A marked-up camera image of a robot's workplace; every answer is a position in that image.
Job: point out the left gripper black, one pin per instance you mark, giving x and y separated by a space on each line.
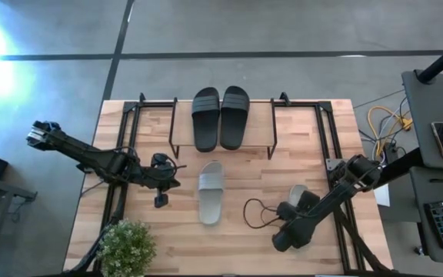
156 177

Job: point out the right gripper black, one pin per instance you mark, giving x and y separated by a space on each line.
292 236

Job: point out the grey rubber slide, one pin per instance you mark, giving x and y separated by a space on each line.
294 195
210 207

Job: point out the black rubber slide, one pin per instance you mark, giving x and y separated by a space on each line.
205 131
235 131

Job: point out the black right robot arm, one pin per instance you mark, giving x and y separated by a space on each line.
321 207

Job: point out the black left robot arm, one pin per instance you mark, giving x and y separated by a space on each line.
83 154

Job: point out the wooden shelf with black legs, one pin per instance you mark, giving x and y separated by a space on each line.
260 123

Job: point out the white box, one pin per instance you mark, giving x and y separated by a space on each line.
383 196

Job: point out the small green potted plant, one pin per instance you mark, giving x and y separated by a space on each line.
125 250

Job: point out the black table clamp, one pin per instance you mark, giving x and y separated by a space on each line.
142 97
285 99

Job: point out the black power strip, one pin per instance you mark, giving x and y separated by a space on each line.
390 152

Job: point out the black diagonal bar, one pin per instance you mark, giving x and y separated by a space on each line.
402 167

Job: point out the grey keyboard tray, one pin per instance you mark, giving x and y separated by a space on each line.
421 200

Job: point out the grey desk top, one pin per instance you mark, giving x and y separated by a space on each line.
429 104

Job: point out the black round pole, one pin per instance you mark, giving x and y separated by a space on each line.
442 61

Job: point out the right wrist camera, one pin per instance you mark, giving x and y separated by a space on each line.
287 210

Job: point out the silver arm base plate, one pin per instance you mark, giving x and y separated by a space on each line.
331 164

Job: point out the black metal table frame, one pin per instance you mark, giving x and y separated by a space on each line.
156 104

